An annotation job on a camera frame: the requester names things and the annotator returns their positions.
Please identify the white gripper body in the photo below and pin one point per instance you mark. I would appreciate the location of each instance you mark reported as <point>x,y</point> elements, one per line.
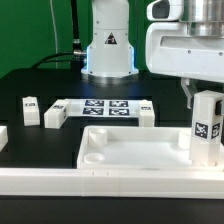
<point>170,50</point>

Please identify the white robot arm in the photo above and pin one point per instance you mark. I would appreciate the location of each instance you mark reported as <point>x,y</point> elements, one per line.
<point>110,57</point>

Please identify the white U-shaped marker base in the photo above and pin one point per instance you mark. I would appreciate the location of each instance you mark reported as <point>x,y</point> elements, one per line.
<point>58,113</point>

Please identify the white L-shaped obstacle fence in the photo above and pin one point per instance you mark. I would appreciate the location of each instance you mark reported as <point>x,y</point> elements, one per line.
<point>112,183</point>

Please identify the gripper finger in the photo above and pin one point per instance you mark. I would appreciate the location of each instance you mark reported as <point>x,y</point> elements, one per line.
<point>189,87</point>
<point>219,110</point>

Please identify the white desk top tray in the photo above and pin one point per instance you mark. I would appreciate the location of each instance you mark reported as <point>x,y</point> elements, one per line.
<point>140,148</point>

